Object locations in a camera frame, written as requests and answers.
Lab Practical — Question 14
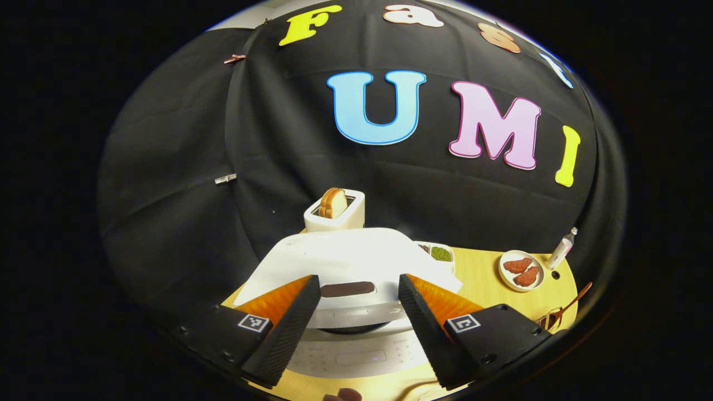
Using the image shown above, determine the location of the clear bottle pink label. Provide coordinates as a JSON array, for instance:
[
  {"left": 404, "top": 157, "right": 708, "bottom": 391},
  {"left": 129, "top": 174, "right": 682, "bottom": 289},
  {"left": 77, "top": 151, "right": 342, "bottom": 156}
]
[{"left": 545, "top": 227, "right": 579, "bottom": 271}]

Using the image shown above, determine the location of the white toaster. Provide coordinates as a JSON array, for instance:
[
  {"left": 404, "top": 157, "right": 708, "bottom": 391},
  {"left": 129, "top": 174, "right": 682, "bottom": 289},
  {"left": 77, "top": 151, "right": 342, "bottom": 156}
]
[{"left": 304, "top": 188, "right": 366, "bottom": 233}]

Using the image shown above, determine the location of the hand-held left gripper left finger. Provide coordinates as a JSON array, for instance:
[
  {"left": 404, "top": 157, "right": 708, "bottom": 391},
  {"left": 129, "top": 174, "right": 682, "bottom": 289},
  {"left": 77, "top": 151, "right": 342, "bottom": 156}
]
[{"left": 178, "top": 274, "right": 322, "bottom": 389}]

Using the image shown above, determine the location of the brown wooden spoon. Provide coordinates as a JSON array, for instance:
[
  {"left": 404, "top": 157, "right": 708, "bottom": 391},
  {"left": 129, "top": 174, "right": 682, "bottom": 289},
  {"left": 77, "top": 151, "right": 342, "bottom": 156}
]
[{"left": 549, "top": 282, "right": 593, "bottom": 329}]

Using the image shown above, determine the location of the white divided grain dish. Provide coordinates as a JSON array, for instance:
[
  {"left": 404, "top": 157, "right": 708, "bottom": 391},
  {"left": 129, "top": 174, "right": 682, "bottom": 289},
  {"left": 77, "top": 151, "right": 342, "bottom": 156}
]
[{"left": 415, "top": 241, "right": 456, "bottom": 273}]

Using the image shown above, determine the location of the black backdrop cloth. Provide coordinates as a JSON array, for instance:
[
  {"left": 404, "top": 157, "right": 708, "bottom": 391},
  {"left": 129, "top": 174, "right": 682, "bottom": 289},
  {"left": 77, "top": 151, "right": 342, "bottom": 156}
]
[{"left": 99, "top": 0, "right": 627, "bottom": 335}]

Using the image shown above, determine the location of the white rice cooker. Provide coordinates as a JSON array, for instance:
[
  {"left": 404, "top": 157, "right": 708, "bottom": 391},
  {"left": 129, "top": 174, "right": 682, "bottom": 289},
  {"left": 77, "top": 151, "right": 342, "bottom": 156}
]
[{"left": 233, "top": 227, "right": 464, "bottom": 380}]

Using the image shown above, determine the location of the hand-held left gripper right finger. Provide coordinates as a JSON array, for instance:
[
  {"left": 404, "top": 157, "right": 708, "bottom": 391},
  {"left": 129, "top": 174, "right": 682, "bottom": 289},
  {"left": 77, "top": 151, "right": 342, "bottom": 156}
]
[{"left": 398, "top": 273, "right": 552, "bottom": 390}]

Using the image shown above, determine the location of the white round plate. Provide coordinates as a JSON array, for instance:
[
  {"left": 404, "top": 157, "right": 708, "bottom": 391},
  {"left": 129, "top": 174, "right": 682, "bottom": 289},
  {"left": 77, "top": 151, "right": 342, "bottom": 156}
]
[{"left": 499, "top": 250, "right": 545, "bottom": 292}]

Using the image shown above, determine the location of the toast bread slice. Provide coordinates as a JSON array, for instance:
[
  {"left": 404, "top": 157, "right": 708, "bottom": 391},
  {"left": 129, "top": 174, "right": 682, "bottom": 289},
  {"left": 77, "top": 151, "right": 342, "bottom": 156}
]
[{"left": 318, "top": 188, "right": 348, "bottom": 219}]

